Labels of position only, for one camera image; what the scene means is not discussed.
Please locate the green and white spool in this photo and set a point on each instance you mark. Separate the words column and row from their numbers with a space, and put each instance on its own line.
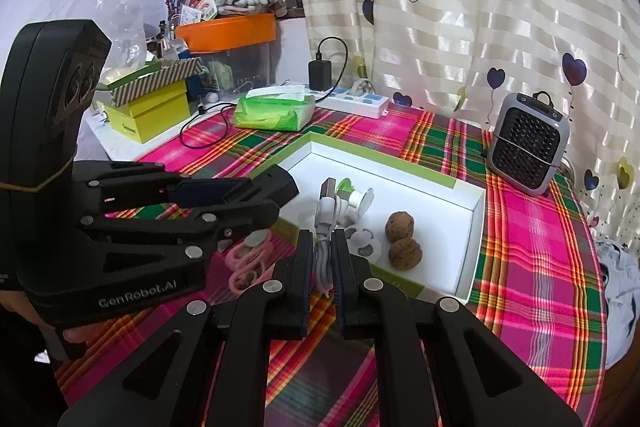
column 357, row 199

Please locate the white power strip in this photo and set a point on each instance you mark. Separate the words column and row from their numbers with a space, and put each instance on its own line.
column 360, row 103

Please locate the brown walnut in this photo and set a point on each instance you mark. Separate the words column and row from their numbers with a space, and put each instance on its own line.
column 400, row 227
column 406, row 254

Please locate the white cloth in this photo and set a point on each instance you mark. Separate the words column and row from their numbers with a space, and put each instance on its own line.
column 622, row 302

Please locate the clear plastic container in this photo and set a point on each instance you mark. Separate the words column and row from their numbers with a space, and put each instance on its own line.
column 235, row 69

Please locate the pink and grey folding tool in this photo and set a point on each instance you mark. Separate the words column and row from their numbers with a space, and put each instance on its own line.
column 259, row 239

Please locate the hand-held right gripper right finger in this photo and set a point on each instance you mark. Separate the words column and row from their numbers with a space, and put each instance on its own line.
column 341, row 287

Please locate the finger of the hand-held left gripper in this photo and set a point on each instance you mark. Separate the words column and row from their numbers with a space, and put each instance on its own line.
column 235, row 219
column 210, row 193

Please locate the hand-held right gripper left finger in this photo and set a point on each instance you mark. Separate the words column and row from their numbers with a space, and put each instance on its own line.
column 305, row 287

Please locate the clear plastic bag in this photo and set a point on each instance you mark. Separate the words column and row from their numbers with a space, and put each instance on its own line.
column 122, row 27

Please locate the white and grey round gadget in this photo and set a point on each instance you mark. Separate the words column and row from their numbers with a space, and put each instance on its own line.
column 365, row 243

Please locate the person's left hand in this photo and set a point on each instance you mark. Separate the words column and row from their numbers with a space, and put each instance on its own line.
column 77, row 334

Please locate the grey mini heater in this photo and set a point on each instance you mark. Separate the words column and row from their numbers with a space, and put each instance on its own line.
column 527, row 147

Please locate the white plug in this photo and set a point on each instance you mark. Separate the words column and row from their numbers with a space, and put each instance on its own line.
column 361, row 87

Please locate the green tissue pack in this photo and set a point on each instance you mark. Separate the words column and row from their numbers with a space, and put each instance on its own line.
column 272, row 113

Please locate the green and white cardboard box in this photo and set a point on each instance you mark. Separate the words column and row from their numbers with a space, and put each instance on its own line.
column 435, row 212

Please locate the striped curtain with hearts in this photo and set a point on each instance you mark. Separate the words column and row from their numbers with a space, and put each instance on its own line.
column 475, row 7

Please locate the yellow cardboard box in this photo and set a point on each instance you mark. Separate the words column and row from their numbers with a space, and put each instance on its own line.
column 150, row 114

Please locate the striped cardboard box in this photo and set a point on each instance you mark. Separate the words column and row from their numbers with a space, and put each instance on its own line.
column 155, row 79

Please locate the orange plastic basin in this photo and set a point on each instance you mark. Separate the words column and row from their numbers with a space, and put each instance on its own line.
column 225, row 34

